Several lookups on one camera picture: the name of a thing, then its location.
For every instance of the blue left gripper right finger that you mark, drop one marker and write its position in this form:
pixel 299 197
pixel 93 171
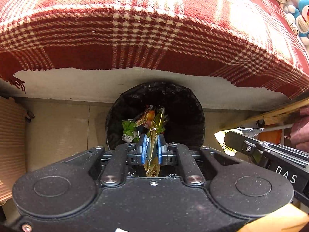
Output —
pixel 166 152

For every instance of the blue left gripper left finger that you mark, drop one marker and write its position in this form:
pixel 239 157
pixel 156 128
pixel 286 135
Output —
pixel 136 153

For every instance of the gold candy wrapper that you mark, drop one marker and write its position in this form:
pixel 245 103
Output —
pixel 152 166

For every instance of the green white wrapper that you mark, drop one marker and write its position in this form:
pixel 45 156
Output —
pixel 130 132

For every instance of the colourful fruit snack packet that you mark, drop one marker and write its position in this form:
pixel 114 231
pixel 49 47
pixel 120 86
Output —
pixel 146 118

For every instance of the large gold foil wrapper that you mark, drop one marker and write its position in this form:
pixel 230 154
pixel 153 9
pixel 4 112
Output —
pixel 159 121

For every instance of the black lined trash bin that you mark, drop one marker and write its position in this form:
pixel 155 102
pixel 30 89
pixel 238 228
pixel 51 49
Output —
pixel 185 126

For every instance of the pink ribbed suitcase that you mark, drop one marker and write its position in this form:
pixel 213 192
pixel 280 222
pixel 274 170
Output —
pixel 13 153

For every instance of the red white plaid blanket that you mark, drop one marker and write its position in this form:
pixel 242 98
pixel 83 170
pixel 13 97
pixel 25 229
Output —
pixel 246 42

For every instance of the blue Doraemon plush toy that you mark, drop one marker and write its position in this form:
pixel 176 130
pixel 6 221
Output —
pixel 301 20

